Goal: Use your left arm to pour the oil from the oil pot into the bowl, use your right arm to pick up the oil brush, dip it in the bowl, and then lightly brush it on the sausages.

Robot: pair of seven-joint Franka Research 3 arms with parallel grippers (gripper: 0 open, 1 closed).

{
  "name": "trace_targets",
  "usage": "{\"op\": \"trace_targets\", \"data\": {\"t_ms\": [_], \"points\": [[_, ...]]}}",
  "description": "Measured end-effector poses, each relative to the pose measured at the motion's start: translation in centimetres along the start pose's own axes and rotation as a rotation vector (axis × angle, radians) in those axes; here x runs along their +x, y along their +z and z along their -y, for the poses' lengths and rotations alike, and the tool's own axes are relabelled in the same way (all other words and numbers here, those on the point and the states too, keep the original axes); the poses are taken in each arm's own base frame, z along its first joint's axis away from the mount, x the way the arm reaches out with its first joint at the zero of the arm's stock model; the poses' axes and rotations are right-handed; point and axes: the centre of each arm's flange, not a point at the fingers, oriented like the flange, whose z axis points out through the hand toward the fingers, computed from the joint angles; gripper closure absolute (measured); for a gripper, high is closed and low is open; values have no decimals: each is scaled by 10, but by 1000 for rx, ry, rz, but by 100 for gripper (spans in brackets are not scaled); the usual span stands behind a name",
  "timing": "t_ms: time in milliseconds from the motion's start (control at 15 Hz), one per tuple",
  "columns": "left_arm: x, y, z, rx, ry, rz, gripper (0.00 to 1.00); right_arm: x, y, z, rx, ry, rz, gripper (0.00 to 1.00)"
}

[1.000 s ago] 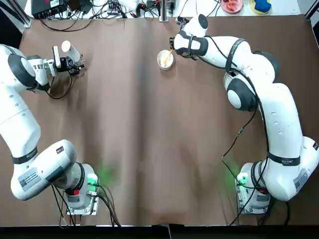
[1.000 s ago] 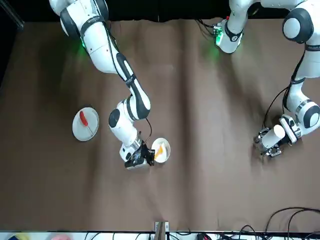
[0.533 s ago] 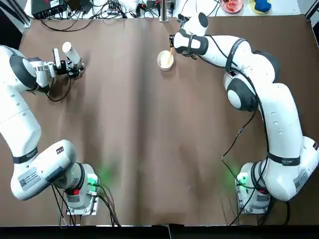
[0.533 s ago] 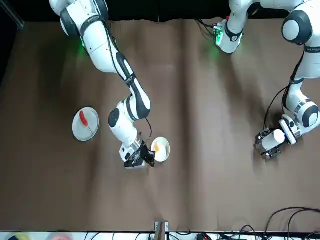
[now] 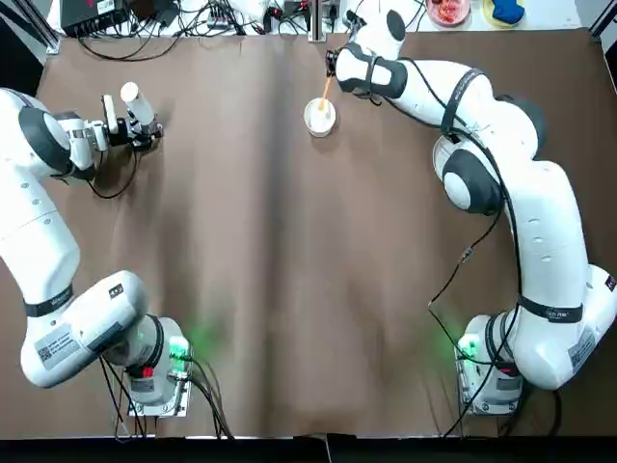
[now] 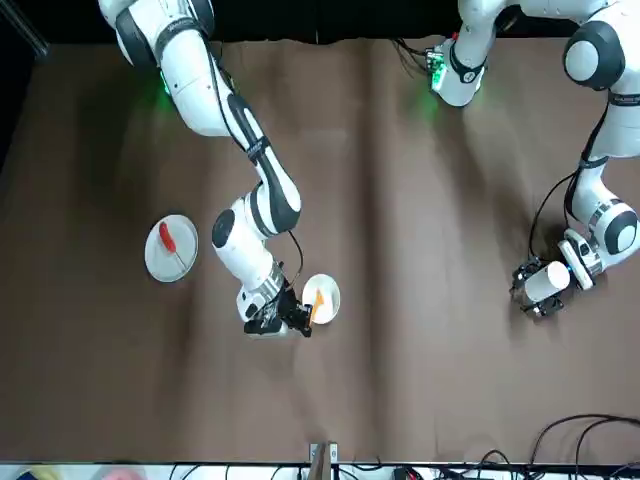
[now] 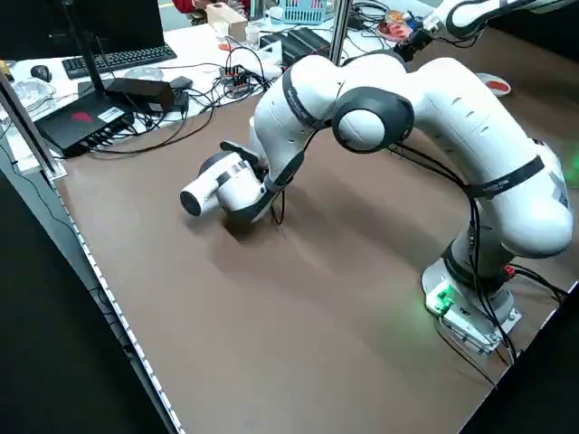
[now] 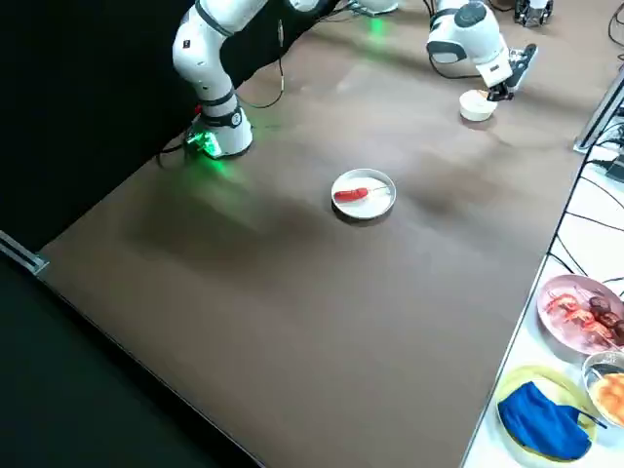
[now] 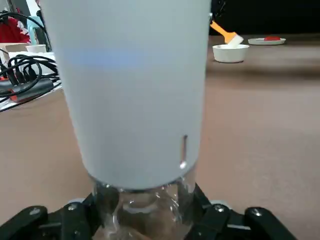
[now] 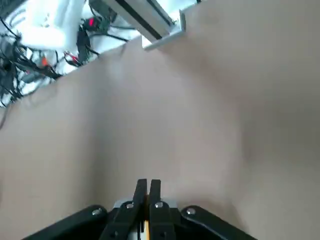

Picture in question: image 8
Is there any clear glass bowl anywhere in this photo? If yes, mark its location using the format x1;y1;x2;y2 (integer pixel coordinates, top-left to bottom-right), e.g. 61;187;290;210
581;349;624;430

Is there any white bowl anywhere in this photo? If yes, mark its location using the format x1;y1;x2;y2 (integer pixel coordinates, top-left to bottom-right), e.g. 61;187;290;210
458;89;497;122

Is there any aluminium frame rail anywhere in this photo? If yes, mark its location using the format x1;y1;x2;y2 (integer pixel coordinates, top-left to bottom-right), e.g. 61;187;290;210
0;230;50;275

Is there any dark mushroom skewer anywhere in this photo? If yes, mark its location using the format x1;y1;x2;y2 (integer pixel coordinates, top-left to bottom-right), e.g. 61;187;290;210
588;295;624;342

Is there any golden bread piece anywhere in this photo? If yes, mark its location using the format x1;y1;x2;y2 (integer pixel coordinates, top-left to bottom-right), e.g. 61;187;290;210
592;372;624;425

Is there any aluminium post with bracket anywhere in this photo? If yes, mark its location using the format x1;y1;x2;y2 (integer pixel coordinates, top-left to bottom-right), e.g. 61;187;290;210
573;72;624;150

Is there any yellow plate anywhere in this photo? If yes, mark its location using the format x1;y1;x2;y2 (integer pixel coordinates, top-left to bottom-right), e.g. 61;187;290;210
495;365;599;468

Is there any grilled shrimp skewer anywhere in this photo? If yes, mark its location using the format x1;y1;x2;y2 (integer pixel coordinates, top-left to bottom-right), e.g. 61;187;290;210
545;290;613;342

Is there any pink plate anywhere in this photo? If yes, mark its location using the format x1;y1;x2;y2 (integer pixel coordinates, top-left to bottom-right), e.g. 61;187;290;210
536;274;624;355

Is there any blue cloth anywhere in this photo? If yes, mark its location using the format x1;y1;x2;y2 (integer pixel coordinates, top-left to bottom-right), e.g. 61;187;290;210
496;381;608;462

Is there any round white plate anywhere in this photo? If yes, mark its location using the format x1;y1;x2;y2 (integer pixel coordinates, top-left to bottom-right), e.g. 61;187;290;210
331;168;397;221

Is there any black desk cable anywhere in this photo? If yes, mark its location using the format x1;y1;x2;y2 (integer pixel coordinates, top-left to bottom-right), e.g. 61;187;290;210
545;121;624;293

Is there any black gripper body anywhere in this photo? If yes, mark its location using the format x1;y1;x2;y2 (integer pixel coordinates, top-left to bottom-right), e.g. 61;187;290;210
488;72;519;97

